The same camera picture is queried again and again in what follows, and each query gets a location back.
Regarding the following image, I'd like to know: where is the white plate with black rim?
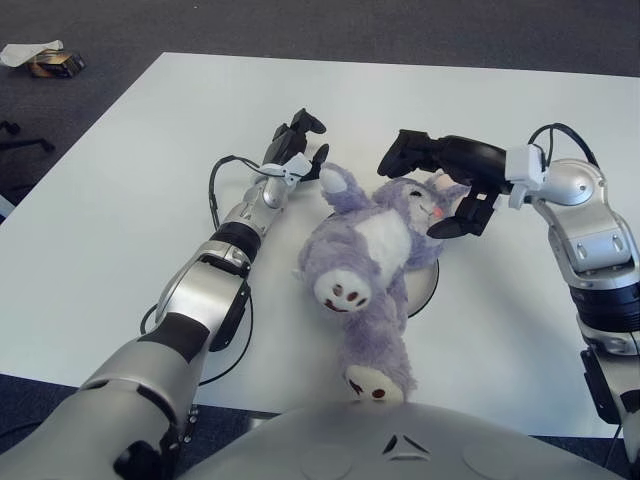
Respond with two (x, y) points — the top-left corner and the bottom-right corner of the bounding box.
(322, 212), (441, 319)

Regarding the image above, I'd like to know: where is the grey robot torso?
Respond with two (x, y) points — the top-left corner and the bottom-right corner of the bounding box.
(174, 399), (621, 480)

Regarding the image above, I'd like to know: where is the purple plush bear doll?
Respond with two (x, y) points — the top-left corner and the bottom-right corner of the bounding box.
(291, 162), (474, 405)

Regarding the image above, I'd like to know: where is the dark cardboard box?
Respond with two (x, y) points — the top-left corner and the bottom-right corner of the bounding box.
(29, 48), (87, 79)

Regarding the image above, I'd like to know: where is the crumpled white paper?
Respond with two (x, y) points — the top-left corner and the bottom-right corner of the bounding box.
(0, 38), (66, 67)

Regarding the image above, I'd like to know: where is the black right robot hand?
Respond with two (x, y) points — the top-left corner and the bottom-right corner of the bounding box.
(377, 128), (514, 239)

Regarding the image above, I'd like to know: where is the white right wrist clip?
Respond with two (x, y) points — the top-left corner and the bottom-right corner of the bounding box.
(503, 143), (550, 210)

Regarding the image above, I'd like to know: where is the black office chair base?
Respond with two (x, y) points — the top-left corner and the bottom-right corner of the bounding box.
(0, 118), (57, 194)

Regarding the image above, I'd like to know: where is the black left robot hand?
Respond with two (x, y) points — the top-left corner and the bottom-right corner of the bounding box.
(262, 107), (331, 184)

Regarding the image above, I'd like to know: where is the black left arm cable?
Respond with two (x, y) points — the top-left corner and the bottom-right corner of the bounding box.
(138, 154), (269, 389)

